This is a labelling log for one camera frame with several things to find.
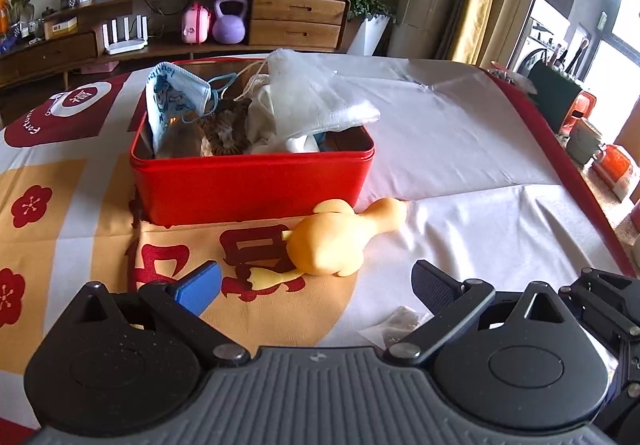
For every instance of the orange and white container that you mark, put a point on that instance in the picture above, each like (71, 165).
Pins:
(580, 110)

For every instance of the printed tablecloth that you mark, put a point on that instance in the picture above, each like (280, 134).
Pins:
(475, 165)

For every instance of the pink toy suitcase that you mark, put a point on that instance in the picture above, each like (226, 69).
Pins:
(196, 25)

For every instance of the white and yellow box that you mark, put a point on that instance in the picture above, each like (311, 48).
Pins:
(60, 27)

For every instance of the white square planter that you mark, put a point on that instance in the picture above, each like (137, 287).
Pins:
(369, 35)

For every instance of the yellow rubber chicken toy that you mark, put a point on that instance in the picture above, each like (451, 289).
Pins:
(325, 245)

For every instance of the cream cloth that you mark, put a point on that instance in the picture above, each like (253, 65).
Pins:
(260, 117)

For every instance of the small potted plant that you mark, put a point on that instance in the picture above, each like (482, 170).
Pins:
(20, 5)

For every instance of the small clear plastic packet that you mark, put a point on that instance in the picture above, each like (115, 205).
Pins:
(395, 322)

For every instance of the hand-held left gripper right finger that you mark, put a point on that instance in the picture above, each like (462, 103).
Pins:
(431, 284)

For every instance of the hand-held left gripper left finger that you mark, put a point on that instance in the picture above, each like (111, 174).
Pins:
(200, 282)

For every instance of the orange and white packet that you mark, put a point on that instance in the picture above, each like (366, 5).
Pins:
(617, 170)

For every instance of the purple kettlebell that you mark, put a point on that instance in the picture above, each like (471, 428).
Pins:
(230, 25)

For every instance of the blue printed face mask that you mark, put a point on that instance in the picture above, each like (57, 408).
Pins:
(170, 95)

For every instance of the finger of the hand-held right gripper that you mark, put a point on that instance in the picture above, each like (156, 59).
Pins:
(600, 300)
(625, 400)

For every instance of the white router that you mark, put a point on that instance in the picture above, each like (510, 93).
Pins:
(125, 45)

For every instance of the washing machine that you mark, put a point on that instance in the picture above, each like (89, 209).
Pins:
(537, 50)

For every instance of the red tin box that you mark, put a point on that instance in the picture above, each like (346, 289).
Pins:
(240, 185)

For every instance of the grey container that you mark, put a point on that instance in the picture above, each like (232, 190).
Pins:
(585, 140)

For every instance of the wooden media cabinet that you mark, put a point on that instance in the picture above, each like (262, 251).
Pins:
(295, 7)

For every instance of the brown scrunchie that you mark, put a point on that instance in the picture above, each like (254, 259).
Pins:
(227, 135)

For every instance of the white knitted cloth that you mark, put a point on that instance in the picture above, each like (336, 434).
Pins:
(320, 100)

